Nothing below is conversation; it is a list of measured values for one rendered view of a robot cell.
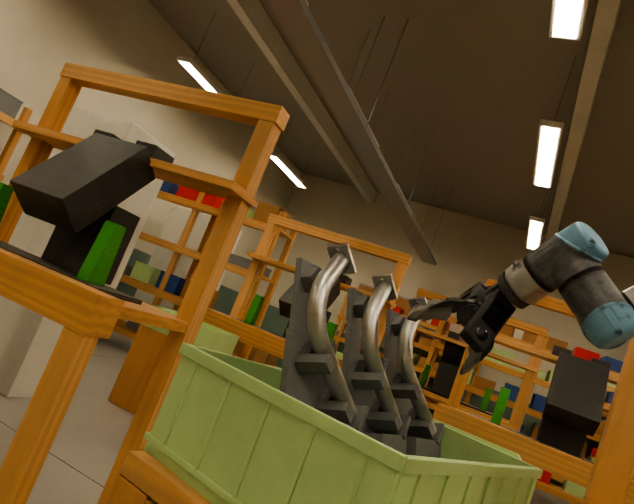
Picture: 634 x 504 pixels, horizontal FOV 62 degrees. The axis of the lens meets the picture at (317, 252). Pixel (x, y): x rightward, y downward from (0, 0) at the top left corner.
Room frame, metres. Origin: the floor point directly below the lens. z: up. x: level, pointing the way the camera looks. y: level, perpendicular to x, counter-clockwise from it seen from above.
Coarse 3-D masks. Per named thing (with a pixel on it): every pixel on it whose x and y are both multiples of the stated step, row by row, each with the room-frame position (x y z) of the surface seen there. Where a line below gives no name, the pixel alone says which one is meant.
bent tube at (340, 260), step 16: (336, 256) 0.88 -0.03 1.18; (320, 272) 0.85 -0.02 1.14; (336, 272) 0.86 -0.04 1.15; (352, 272) 0.90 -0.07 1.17; (320, 288) 0.82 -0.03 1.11; (320, 304) 0.82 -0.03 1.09; (320, 320) 0.81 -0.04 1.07; (320, 336) 0.82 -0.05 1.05; (320, 352) 0.83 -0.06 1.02; (336, 368) 0.85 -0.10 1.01; (336, 384) 0.86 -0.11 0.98; (336, 400) 0.89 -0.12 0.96; (352, 400) 0.90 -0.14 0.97
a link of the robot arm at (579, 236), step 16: (576, 224) 0.82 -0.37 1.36; (560, 240) 0.82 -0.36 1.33; (576, 240) 0.81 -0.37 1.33; (592, 240) 0.80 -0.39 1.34; (528, 256) 0.87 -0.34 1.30; (544, 256) 0.84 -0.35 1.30; (560, 256) 0.82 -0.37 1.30; (576, 256) 0.81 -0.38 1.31; (592, 256) 0.80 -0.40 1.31; (528, 272) 0.86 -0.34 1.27; (544, 272) 0.85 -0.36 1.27; (560, 272) 0.82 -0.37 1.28; (576, 272) 0.81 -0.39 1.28; (544, 288) 0.86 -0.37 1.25
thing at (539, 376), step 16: (448, 320) 8.10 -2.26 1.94; (512, 336) 8.05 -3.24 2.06; (528, 336) 7.76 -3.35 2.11; (432, 352) 8.17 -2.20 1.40; (496, 352) 7.87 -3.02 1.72; (576, 352) 7.46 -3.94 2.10; (592, 352) 7.38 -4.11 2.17; (432, 368) 8.56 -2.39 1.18; (496, 368) 7.76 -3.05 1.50; (480, 384) 7.92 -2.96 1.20; (544, 384) 7.49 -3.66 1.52; (496, 400) 7.71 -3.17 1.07; (512, 400) 7.70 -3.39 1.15; (528, 400) 7.58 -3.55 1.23; (544, 400) 7.53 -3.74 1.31; (608, 400) 7.26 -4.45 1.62; (544, 480) 7.43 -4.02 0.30; (560, 496) 7.26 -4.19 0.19; (576, 496) 7.27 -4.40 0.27
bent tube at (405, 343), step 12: (408, 300) 1.17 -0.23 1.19; (420, 300) 1.16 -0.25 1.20; (408, 324) 1.11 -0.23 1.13; (408, 336) 1.09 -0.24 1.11; (408, 348) 1.09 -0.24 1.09; (408, 360) 1.09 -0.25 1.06; (408, 372) 1.09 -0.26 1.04; (420, 396) 1.12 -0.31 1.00; (420, 408) 1.13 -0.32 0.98; (432, 420) 1.16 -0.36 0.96
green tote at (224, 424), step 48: (192, 384) 0.83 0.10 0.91; (240, 384) 0.76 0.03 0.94; (192, 432) 0.80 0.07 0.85; (240, 432) 0.75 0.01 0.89; (288, 432) 0.70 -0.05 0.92; (336, 432) 0.65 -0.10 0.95; (192, 480) 0.78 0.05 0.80; (240, 480) 0.72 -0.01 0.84; (288, 480) 0.68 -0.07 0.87; (336, 480) 0.64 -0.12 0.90; (384, 480) 0.61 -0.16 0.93; (432, 480) 0.67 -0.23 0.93; (480, 480) 0.80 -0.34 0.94; (528, 480) 1.01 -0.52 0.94
